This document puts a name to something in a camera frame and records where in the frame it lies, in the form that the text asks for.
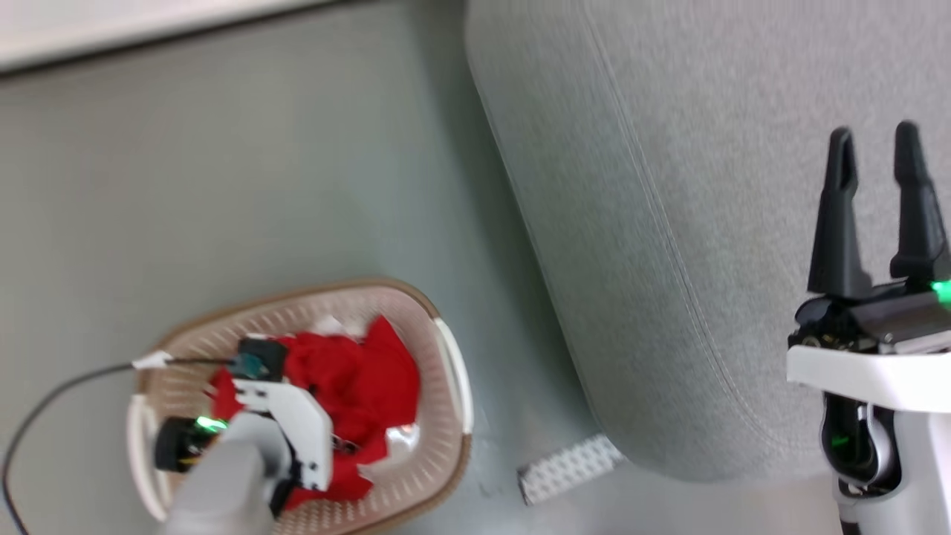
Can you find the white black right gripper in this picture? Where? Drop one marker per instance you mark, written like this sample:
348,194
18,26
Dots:
869,371

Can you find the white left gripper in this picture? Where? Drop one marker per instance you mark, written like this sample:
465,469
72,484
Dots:
304,431

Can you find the red and white garment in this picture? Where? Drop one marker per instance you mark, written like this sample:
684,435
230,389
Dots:
371,386

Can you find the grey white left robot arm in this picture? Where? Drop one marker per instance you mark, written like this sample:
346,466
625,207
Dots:
223,490

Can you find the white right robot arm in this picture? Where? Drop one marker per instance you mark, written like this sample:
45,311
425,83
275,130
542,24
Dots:
921,475

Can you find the beige plastic laundry basket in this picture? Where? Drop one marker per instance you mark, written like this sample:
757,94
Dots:
435,475

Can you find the grey fabric sofa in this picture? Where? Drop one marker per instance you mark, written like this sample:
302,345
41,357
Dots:
706,186

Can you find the white perforated sofa leg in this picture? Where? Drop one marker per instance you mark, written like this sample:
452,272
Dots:
568,468

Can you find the white baseboard strip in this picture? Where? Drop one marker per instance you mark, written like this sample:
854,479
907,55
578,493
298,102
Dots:
111,33

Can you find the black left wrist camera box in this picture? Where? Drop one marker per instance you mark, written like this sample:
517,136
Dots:
267,355

